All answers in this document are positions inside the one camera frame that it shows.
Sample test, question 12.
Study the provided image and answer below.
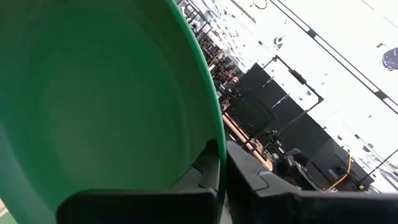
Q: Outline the black equipment cabinet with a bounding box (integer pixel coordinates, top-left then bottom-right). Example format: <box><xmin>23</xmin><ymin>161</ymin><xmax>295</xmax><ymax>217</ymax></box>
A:
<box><xmin>223</xmin><ymin>62</ymin><xmax>376</xmax><ymax>192</ymax></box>

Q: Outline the dark green plate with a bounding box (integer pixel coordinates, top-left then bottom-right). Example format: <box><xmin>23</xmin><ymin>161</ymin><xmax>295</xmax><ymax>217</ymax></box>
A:
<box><xmin>0</xmin><ymin>0</ymin><xmax>227</xmax><ymax>224</ymax></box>

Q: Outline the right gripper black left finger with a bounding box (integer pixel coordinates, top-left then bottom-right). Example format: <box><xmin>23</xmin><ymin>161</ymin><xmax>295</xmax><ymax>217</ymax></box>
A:
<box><xmin>55</xmin><ymin>139</ymin><xmax>222</xmax><ymax>224</ymax></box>

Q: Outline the yellow power cable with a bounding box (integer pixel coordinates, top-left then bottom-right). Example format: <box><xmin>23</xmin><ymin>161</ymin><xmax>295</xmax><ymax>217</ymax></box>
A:
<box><xmin>326</xmin><ymin>151</ymin><xmax>354</xmax><ymax>191</ymax></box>

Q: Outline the light green plate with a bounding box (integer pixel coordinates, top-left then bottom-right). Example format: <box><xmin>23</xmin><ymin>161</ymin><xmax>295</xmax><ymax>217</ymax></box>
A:
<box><xmin>0</xmin><ymin>210</ymin><xmax>18</xmax><ymax>224</ymax></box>

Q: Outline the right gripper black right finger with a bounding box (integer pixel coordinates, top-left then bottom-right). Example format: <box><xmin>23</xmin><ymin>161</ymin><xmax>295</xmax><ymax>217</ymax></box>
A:
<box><xmin>226</xmin><ymin>140</ymin><xmax>398</xmax><ymax>224</ymax></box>

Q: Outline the black pipe frame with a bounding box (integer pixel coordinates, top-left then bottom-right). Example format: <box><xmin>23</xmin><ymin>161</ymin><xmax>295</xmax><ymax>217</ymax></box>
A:
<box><xmin>262</xmin><ymin>55</ymin><xmax>325</xmax><ymax>113</ymax></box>

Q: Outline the wooden workbench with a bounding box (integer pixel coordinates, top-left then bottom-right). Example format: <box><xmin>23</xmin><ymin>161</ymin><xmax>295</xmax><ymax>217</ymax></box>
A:
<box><xmin>222</xmin><ymin>113</ymin><xmax>274</xmax><ymax>171</ymax></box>

